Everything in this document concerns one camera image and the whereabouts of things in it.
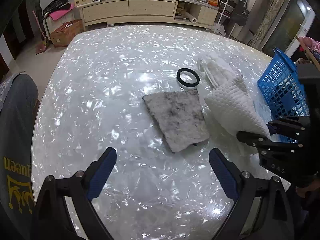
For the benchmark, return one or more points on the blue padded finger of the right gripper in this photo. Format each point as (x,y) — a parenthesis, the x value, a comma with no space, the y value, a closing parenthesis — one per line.
(289,126)
(255,140)

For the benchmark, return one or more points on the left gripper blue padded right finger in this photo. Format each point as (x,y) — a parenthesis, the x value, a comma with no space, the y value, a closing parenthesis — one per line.
(227,174)

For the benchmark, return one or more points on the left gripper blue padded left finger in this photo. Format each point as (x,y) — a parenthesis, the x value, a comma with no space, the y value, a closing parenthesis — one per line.
(98,173)

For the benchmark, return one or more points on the blue plastic laundry basket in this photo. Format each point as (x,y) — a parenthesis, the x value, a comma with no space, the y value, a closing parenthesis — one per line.
(281,89)

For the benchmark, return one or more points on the white waffle towel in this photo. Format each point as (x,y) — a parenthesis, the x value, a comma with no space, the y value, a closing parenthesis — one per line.
(233,108)

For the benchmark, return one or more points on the grey white fuzzy cloth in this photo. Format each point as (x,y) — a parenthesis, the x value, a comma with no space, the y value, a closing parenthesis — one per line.
(179,117)

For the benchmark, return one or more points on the wooden side table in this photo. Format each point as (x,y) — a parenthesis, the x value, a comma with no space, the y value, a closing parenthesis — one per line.
(310,55)

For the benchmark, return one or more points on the pink clothes pile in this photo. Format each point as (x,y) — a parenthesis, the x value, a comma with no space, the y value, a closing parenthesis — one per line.
(310,43)

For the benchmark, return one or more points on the grey chair with yellow print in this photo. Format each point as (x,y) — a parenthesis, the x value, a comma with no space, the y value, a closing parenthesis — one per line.
(18,108)

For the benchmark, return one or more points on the black shopping bag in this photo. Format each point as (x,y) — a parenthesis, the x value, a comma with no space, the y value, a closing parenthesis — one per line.
(240,14)

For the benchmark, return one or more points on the cardboard box on floor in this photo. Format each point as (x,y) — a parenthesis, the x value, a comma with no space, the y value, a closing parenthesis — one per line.
(63,35)

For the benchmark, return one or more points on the white paper roll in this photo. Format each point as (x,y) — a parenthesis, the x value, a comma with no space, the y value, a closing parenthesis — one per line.
(190,17)

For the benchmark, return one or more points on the beige patterned curtain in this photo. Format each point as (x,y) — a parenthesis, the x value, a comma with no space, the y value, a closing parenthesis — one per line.
(274,7)

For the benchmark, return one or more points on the white metal shelf rack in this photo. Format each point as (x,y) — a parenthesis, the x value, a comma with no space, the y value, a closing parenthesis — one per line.
(224,14)

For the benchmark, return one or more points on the cream TV cabinet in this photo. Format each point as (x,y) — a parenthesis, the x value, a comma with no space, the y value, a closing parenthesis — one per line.
(111,12)

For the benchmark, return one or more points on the black floral bag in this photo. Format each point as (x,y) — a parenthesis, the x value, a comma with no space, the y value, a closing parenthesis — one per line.
(56,5)

